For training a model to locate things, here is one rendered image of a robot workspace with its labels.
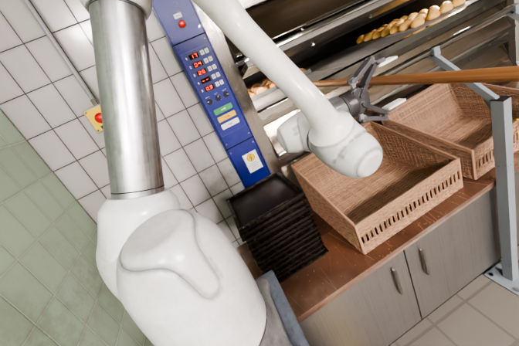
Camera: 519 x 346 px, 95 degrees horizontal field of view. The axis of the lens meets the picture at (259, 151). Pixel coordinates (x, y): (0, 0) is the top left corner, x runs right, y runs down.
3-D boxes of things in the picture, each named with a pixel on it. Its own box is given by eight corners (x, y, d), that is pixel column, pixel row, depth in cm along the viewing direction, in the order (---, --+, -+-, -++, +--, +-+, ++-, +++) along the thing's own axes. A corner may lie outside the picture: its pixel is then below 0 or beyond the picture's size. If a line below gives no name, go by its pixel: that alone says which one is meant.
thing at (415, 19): (354, 45, 210) (353, 39, 208) (396, 24, 218) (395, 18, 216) (418, 27, 154) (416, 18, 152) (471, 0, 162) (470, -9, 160)
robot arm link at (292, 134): (318, 127, 76) (346, 143, 65) (276, 150, 74) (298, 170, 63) (311, 97, 71) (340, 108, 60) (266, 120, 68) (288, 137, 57)
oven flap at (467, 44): (278, 157, 128) (259, 124, 127) (508, 30, 158) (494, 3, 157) (280, 156, 123) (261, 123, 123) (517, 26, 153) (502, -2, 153)
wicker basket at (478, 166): (386, 155, 149) (376, 115, 139) (451, 116, 159) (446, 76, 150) (476, 182, 104) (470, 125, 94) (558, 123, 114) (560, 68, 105)
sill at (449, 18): (257, 119, 126) (254, 112, 125) (494, -2, 157) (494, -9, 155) (260, 120, 121) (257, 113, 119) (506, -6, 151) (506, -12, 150)
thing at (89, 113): (103, 131, 101) (87, 110, 97) (125, 121, 102) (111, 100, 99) (96, 134, 94) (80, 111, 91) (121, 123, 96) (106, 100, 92)
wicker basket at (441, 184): (304, 205, 139) (288, 164, 129) (380, 158, 148) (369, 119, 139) (364, 258, 94) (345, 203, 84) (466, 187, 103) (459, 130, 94)
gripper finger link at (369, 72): (354, 99, 73) (351, 96, 72) (371, 63, 72) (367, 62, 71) (364, 99, 69) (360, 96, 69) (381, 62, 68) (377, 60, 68)
